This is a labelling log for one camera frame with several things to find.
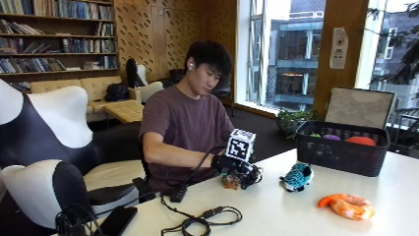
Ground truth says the brown soft toy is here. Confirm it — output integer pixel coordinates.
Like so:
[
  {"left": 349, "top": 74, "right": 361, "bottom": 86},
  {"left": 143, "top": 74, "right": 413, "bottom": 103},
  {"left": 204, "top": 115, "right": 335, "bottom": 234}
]
[{"left": 221, "top": 173, "right": 242, "bottom": 191}]

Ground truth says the white marker cube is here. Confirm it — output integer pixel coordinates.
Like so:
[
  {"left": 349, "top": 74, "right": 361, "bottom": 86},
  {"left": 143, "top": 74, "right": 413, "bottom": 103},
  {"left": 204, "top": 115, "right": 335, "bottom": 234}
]
[{"left": 225, "top": 128, "right": 257, "bottom": 163}]

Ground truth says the teal spotted soft toy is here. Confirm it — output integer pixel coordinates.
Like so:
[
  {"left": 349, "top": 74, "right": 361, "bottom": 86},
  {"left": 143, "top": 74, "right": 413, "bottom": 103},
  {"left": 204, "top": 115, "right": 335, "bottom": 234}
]
[{"left": 280, "top": 162, "right": 315, "bottom": 193}]

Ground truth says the black adapter box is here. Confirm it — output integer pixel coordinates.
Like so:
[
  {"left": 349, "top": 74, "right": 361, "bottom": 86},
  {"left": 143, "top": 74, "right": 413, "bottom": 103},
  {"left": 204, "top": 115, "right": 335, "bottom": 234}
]
[{"left": 169, "top": 185, "right": 189, "bottom": 204}]

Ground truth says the potted green plant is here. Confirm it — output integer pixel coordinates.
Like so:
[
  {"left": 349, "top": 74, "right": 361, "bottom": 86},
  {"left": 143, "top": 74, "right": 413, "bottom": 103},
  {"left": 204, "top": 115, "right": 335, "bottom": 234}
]
[{"left": 276, "top": 109, "right": 319, "bottom": 137}]

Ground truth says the the person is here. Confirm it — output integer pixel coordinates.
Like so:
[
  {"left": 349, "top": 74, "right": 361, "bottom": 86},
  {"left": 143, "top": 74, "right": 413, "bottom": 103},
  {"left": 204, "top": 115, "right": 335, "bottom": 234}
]
[{"left": 139, "top": 39, "right": 236, "bottom": 193}]

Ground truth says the black woven basket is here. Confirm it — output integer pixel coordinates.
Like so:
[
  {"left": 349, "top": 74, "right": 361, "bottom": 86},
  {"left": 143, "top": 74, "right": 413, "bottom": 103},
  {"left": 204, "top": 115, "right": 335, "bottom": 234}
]
[{"left": 294, "top": 120, "right": 390, "bottom": 178}]

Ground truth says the orange shrimp soft toy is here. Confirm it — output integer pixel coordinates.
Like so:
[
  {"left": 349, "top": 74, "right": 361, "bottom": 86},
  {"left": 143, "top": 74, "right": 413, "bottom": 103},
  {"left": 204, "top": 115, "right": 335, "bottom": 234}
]
[{"left": 317, "top": 193, "right": 378, "bottom": 221}]

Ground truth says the orange round toy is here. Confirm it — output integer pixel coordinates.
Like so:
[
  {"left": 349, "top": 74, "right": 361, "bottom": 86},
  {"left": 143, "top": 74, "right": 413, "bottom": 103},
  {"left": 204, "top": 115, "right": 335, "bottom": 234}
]
[{"left": 345, "top": 136, "right": 378, "bottom": 148}]

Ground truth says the black smartphone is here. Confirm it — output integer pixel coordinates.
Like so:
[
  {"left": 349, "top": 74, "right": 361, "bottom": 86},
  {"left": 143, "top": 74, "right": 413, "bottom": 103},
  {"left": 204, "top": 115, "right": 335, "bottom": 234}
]
[{"left": 99, "top": 206, "right": 139, "bottom": 236}]

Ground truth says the beige tufted ottoman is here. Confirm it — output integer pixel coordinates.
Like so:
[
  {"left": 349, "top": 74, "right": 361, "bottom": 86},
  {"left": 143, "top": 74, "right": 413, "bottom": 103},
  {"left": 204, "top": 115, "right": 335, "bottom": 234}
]
[{"left": 104, "top": 100, "right": 145, "bottom": 125}]

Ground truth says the black and white armchair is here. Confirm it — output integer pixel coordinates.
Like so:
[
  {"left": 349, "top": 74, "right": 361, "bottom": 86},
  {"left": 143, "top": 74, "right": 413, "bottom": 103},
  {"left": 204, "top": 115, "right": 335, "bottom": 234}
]
[
  {"left": 0, "top": 78, "right": 145, "bottom": 171},
  {"left": 0, "top": 158, "right": 157, "bottom": 236},
  {"left": 125, "top": 58, "right": 165, "bottom": 102}
]

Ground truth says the black backpack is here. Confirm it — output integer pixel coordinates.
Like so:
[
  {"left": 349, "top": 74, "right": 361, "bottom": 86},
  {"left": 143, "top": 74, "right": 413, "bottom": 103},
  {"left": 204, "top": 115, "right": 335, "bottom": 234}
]
[{"left": 104, "top": 82, "right": 131, "bottom": 102}]

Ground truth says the beige tufted sofa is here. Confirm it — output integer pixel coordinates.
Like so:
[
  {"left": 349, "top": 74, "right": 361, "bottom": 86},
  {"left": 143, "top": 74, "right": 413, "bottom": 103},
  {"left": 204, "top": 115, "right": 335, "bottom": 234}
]
[{"left": 29, "top": 76, "right": 144, "bottom": 123}]

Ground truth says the wooden bookshelf with books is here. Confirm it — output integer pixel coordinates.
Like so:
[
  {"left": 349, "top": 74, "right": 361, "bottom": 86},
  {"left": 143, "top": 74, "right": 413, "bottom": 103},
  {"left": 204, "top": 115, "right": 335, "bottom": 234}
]
[{"left": 0, "top": 0, "right": 121, "bottom": 83}]

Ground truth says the black cable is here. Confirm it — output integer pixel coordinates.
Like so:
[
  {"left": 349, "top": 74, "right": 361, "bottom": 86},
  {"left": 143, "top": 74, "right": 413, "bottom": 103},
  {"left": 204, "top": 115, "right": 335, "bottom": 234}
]
[{"left": 159, "top": 145, "right": 244, "bottom": 236}]

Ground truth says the white wall notice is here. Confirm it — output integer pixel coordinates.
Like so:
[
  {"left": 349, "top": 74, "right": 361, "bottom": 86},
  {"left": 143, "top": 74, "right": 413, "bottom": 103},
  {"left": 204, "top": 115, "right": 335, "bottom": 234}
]
[{"left": 329, "top": 27, "right": 350, "bottom": 70}]

